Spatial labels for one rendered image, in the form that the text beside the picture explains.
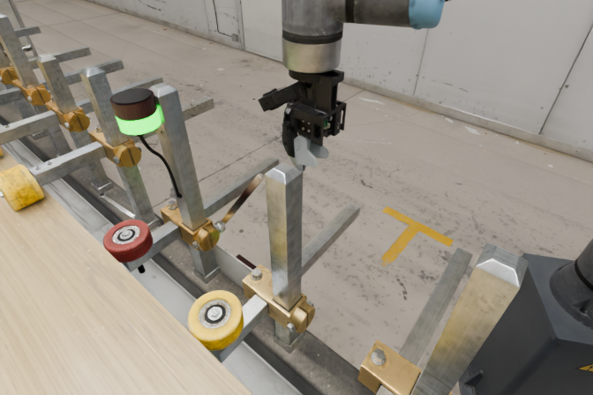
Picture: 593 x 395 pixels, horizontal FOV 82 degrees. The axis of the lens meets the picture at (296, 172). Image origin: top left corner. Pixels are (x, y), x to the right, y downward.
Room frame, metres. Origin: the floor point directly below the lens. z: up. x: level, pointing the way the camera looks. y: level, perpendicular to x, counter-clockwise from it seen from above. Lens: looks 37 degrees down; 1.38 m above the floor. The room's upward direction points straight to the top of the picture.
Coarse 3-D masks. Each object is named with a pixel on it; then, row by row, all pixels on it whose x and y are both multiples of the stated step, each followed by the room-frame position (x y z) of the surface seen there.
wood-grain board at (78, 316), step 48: (48, 192) 0.56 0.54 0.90; (0, 240) 0.43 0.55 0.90; (48, 240) 0.43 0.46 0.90; (96, 240) 0.43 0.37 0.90; (0, 288) 0.32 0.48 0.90; (48, 288) 0.32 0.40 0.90; (96, 288) 0.32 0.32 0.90; (144, 288) 0.32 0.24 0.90; (0, 336) 0.25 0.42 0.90; (48, 336) 0.25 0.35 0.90; (96, 336) 0.25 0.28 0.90; (144, 336) 0.25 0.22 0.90; (192, 336) 0.25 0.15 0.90; (0, 384) 0.18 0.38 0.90; (48, 384) 0.18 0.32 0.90; (96, 384) 0.18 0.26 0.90; (144, 384) 0.18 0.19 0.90; (192, 384) 0.18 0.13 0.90; (240, 384) 0.18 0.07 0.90
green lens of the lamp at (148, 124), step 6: (156, 114) 0.46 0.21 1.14; (120, 120) 0.44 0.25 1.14; (138, 120) 0.44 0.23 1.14; (144, 120) 0.44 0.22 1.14; (150, 120) 0.45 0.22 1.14; (156, 120) 0.46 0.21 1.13; (120, 126) 0.44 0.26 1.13; (126, 126) 0.44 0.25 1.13; (132, 126) 0.44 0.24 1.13; (138, 126) 0.44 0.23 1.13; (144, 126) 0.44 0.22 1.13; (150, 126) 0.45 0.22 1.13; (156, 126) 0.45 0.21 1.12; (126, 132) 0.44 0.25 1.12; (132, 132) 0.44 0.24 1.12; (138, 132) 0.44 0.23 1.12; (144, 132) 0.44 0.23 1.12
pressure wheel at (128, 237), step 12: (120, 228) 0.45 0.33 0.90; (132, 228) 0.45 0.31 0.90; (144, 228) 0.45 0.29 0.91; (108, 240) 0.42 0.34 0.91; (120, 240) 0.42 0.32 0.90; (132, 240) 0.42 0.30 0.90; (144, 240) 0.42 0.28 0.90; (120, 252) 0.40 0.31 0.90; (132, 252) 0.40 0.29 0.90; (144, 252) 0.41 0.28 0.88
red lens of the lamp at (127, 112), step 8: (144, 88) 0.49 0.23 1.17; (112, 96) 0.47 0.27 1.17; (152, 96) 0.47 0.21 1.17; (112, 104) 0.44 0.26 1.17; (136, 104) 0.44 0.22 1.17; (144, 104) 0.45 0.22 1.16; (152, 104) 0.46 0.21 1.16; (120, 112) 0.44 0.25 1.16; (128, 112) 0.44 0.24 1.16; (136, 112) 0.44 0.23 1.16; (144, 112) 0.44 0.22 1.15; (152, 112) 0.45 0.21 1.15
